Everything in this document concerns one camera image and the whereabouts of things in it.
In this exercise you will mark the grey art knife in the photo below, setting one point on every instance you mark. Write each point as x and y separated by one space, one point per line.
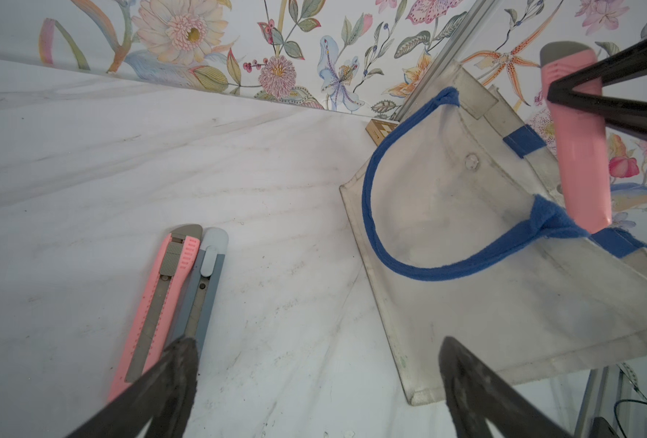
197 298

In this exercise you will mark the light pink art knife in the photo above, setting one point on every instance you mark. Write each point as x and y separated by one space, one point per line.
580 141

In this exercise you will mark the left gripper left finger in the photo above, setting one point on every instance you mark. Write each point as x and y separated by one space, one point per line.
159 403

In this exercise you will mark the wooden chessboard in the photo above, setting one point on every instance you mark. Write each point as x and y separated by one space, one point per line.
378 129

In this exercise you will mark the white Doraemon canvas pouch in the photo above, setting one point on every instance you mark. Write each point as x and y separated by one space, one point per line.
463 233

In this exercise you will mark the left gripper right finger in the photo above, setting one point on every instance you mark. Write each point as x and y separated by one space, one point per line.
477 397

